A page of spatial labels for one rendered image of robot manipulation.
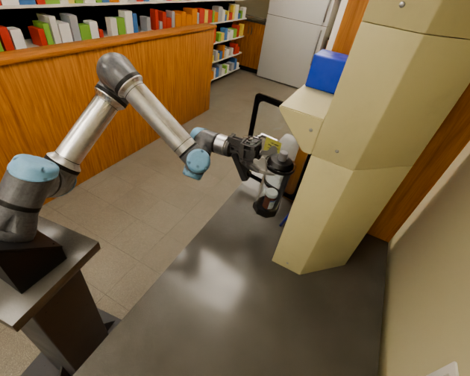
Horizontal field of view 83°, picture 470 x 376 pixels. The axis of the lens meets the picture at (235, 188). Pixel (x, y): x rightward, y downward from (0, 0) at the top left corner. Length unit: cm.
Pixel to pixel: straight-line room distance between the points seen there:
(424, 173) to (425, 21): 62
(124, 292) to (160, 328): 118
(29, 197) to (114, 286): 125
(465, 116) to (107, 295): 203
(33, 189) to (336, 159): 83
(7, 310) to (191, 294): 51
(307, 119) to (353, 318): 66
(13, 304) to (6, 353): 107
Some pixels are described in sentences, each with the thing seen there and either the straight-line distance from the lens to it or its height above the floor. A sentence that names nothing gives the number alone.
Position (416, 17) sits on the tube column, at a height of 173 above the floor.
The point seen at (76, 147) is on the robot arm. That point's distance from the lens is 105.
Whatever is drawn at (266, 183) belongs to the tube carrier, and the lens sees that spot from 94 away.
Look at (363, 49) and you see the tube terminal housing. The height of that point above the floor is 167.
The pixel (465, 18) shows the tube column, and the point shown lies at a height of 174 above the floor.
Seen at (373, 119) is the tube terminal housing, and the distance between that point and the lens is 67.
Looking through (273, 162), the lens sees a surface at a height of 128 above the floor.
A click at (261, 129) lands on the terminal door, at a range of 115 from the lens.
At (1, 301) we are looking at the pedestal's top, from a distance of 107.
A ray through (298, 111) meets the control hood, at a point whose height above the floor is 151.
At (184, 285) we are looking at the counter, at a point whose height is 94.
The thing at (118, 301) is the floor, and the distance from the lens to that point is 202.
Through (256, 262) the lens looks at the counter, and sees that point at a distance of 101.
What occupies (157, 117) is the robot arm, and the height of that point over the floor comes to 137.
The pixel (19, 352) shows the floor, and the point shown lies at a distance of 207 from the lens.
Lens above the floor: 176
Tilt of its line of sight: 40 degrees down
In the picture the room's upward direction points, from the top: 10 degrees clockwise
